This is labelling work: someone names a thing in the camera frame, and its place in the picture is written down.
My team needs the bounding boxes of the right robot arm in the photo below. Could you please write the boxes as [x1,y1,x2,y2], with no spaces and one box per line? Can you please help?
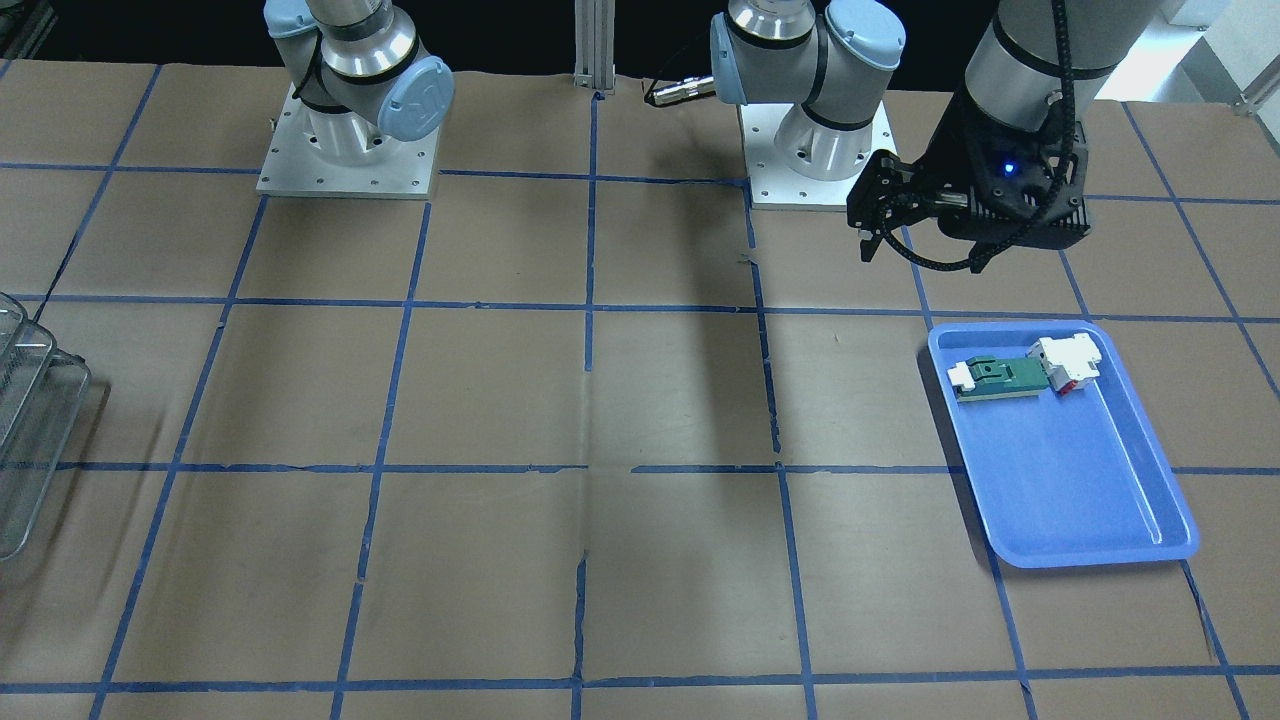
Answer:
[262,1,454,167]

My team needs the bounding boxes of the aluminium frame post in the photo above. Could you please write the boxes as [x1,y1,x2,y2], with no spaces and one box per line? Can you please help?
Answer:
[573,0,616,96]

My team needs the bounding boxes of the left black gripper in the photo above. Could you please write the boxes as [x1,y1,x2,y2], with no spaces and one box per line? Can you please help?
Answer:
[846,95,1091,264]

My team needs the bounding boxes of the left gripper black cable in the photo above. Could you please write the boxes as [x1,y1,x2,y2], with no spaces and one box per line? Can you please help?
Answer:
[881,0,1085,274]

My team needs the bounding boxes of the blue plastic tray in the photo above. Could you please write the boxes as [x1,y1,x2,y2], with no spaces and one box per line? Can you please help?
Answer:
[928,319,1201,569]

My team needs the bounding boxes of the white circuit breaker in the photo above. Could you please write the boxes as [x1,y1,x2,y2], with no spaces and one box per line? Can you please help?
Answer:
[1027,332,1102,396]

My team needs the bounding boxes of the silver wire mesh shelf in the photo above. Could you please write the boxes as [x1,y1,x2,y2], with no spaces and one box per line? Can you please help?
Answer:
[1,295,92,562]

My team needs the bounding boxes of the green terminal block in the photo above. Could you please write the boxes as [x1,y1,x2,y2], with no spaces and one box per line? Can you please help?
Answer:
[946,356,1050,402]

